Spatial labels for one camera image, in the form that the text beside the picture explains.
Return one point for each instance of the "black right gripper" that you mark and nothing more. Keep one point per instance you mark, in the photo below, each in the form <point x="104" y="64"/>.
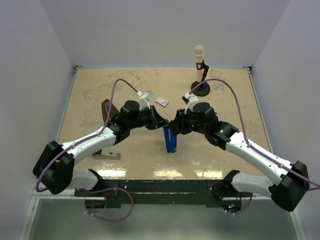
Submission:
<point x="178" y="125"/>

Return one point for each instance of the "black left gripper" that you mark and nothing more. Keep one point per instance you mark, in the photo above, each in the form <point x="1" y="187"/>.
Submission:
<point x="156" y="120"/>

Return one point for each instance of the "blue stapler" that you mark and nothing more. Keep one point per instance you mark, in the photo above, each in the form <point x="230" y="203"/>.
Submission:
<point x="170" y="140"/>

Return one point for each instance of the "grey stapler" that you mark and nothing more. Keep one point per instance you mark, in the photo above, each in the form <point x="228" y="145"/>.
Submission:
<point x="106" y="155"/>

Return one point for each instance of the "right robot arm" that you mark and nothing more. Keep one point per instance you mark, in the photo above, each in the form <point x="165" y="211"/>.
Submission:
<point x="283" y="181"/>

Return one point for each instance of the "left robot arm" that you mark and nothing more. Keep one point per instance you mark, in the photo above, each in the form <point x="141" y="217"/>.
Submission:
<point x="54" y="169"/>

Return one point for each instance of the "red white staple box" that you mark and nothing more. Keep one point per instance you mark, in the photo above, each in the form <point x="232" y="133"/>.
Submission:
<point x="161" y="101"/>

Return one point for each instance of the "brown wooden metronome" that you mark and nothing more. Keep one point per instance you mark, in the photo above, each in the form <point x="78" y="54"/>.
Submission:
<point x="108" y="110"/>

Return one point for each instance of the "beige microphone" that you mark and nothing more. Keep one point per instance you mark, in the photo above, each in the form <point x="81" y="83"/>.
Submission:
<point x="199" y="55"/>

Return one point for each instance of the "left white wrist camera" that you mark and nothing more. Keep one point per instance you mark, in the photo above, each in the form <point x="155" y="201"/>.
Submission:
<point x="144" y="99"/>

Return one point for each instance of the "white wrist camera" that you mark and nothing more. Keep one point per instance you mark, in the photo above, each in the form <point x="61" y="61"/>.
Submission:
<point x="190" y="100"/>
<point x="144" y="99"/>

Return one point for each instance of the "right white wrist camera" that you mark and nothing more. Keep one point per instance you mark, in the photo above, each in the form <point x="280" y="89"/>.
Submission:
<point x="190" y="100"/>

